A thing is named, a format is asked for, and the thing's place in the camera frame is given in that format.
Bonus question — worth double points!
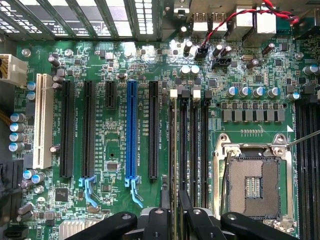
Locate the RAM slot white latches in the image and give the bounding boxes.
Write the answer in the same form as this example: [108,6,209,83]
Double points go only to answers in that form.
[307,88,320,240]
[167,88,180,211]
[190,89,202,208]

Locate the RAM slot black latches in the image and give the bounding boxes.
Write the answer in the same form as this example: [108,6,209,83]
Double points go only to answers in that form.
[201,90,213,210]
[179,89,191,208]
[296,94,308,240]

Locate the silver CPU socket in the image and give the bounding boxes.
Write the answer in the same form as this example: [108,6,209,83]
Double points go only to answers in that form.
[212,132,297,236]

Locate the silver socket cover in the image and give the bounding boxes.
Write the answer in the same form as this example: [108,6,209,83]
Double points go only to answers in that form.
[261,216,298,237]

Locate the silver finned heat sink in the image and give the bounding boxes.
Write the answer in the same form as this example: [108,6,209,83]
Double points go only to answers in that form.
[59,219,104,240]

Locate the long black expansion slot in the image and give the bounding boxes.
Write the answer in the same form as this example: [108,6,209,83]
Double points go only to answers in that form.
[78,80,98,208]
[59,79,76,179]
[148,80,160,180]

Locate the blue expansion slot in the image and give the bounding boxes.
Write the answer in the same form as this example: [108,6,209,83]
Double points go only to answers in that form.
[124,79,145,209]

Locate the green Dell motherboard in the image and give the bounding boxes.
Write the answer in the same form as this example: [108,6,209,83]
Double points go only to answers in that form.
[14,37,320,240]

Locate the silver rod locking lever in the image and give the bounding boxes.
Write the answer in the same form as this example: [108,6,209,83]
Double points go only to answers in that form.
[284,129,320,150]

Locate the short black expansion slot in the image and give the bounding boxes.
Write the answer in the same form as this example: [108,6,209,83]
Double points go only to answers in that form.
[104,80,118,110]

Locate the white expansion slot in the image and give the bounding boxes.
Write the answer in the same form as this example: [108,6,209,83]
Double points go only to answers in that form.
[32,73,55,170]

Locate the small silver USB port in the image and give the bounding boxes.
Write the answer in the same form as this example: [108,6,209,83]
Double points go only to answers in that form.
[211,12,229,39]
[191,12,210,39]

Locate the large silver port block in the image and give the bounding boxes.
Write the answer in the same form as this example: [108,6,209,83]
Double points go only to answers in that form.
[252,4,278,41]
[229,6,254,41]

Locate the white power connector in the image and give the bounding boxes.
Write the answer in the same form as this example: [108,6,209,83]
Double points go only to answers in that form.
[0,53,29,87]

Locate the grey metal PC case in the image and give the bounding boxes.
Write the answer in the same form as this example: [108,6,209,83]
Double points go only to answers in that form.
[0,0,320,43]

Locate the blue rear port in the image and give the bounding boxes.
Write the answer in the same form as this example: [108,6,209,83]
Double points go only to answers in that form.
[276,21,293,36]

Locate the yellow black wire bundle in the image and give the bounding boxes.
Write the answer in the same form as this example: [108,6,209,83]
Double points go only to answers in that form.
[0,56,10,80]

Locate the red black twisted wire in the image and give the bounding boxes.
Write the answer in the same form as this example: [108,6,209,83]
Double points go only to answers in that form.
[201,0,301,52]

